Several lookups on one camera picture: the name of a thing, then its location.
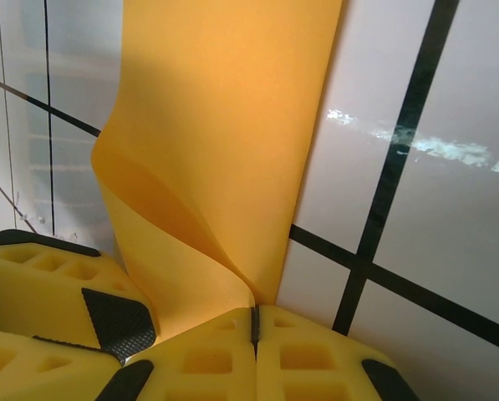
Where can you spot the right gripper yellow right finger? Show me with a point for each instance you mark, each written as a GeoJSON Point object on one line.
{"type": "Point", "coordinates": [307, 363]}

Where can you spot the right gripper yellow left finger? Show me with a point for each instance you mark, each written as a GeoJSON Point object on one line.
{"type": "Point", "coordinates": [199, 363]}

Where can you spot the yellow paper sheet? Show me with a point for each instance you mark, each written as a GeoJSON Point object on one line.
{"type": "Point", "coordinates": [215, 125]}

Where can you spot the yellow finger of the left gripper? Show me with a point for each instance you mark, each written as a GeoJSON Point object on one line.
{"type": "Point", "coordinates": [32, 367]}
{"type": "Point", "coordinates": [44, 292]}

